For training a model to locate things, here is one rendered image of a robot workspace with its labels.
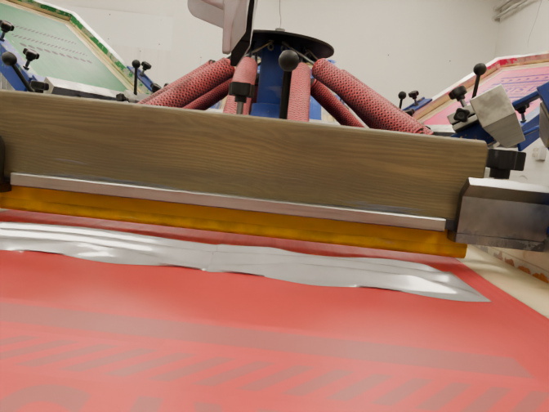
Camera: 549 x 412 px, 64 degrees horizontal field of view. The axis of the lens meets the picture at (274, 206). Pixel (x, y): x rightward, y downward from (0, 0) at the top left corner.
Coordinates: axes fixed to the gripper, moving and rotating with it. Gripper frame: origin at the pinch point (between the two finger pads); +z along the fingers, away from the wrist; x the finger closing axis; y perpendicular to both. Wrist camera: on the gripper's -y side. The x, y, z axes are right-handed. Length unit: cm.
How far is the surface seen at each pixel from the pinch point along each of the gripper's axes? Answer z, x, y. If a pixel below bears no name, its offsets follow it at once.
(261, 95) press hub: -6, -82, 3
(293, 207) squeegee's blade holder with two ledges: 12.3, 2.4, -5.8
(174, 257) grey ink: 15.7, 8.9, 1.8
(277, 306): 16.0, 14.9, -5.1
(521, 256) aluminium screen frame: 14.5, -0.7, -26.0
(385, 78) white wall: -75, -413, -96
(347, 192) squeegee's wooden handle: 10.7, 1.1, -10.0
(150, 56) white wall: -68, -413, 136
